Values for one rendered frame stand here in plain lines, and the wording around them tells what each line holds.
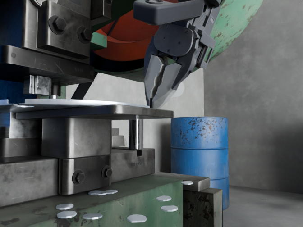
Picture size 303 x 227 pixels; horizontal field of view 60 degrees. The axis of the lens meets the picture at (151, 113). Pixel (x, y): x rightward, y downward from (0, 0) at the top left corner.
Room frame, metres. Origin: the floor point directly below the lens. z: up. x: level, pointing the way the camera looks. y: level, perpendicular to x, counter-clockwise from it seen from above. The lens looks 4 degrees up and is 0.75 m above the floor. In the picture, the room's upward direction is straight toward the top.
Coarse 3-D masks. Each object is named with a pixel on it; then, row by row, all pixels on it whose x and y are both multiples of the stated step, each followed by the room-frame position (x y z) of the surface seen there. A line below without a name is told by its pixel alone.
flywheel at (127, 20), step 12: (132, 12) 0.87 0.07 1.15; (108, 24) 0.94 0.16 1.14; (120, 24) 0.90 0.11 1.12; (132, 24) 0.87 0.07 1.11; (144, 24) 0.84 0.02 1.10; (108, 36) 0.93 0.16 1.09; (120, 36) 0.90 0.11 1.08; (132, 36) 0.87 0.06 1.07; (144, 36) 0.84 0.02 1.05; (108, 48) 0.89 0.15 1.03; (120, 48) 0.85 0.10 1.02; (132, 48) 0.82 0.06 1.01; (144, 48) 0.79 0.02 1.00; (120, 60) 0.85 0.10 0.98; (132, 60) 0.82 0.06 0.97
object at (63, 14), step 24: (24, 0) 0.44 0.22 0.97; (48, 0) 0.44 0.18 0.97; (72, 0) 0.52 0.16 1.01; (0, 24) 0.49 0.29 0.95; (24, 24) 0.44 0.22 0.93; (48, 24) 0.44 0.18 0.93; (72, 24) 0.48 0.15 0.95; (24, 48) 0.45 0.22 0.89; (48, 48) 0.46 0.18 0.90; (72, 48) 0.48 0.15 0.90
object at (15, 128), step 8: (0, 120) 0.48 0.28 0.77; (8, 120) 0.46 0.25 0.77; (16, 120) 0.47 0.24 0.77; (24, 120) 0.48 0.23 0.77; (32, 120) 0.49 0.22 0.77; (40, 120) 0.50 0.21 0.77; (0, 128) 0.48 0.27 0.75; (8, 128) 0.46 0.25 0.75; (16, 128) 0.47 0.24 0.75; (24, 128) 0.48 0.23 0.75; (32, 128) 0.49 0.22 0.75; (40, 128) 0.50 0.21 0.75; (0, 136) 0.48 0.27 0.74; (8, 136) 0.46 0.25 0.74; (16, 136) 0.47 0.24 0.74; (24, 136) 0.48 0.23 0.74; (32, 136) 0.49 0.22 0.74; (40, 136) 0.50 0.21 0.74
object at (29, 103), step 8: (0, 104) 0.34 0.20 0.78; (8, 104) 0.33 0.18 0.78; (16, 104) 0.34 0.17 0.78; (24, 104) 0.33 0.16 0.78; (32, 104) 0.33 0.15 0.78; (40, 104) 0.33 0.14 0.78; (48, 104) 0.33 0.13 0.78; (56, 104) 0.33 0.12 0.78; (64, 104) 0.33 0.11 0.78; (72, 104) 0.33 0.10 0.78; (80, 104) 0.34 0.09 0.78; (88, 104) 0.34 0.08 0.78; (96, 104) 0.35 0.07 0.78; (104, 104) 0.35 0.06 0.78; (128, 104) 0.38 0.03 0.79; (136, 104) 0.39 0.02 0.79; (0, 112) 0.46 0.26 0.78; (8, 112) 0.46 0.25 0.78; (16, 112) 0.46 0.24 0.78
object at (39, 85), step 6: (24, 78) 0.53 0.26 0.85; (30, 78) 0.52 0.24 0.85; (36, 78) 0.52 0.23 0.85; (42, 78) 0.53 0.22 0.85; (48, 78) 0.54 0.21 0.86; (24, 84) 0.53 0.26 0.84; (30, 84) 0.52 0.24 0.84; (36, 84) 0.52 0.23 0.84; (42, 84) 0.53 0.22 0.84; (48, 84) 0.54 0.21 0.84; (24, 90) 0.53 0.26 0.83; (30, 90) 0.52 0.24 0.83; (36, 90) 0.52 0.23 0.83; (42, 90) 0.53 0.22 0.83; (48, 90) 0.54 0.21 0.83
